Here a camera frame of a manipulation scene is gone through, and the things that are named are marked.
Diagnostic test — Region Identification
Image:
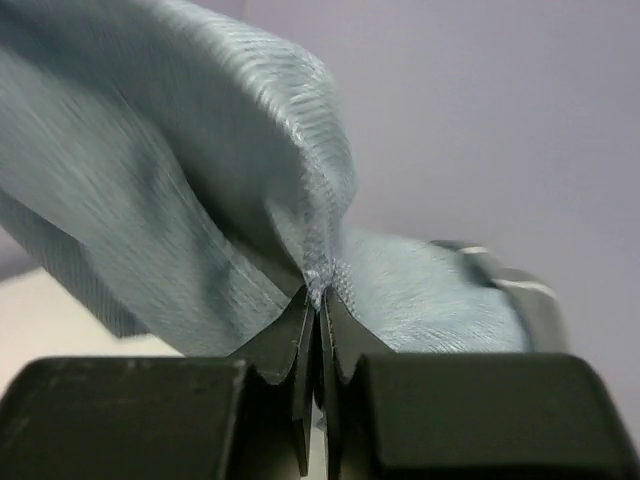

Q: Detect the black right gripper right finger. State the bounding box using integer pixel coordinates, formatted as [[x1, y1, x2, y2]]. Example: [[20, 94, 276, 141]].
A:
[[318, 293, 639, 479]]

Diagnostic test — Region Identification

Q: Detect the blue-grey pillowcase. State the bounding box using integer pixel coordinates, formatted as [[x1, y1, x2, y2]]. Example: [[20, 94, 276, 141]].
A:
[[0, 0, 571, 359]]

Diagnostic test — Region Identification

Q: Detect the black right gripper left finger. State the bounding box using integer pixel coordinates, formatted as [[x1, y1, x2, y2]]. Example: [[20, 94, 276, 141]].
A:
[[1, 290, 314, 480]]

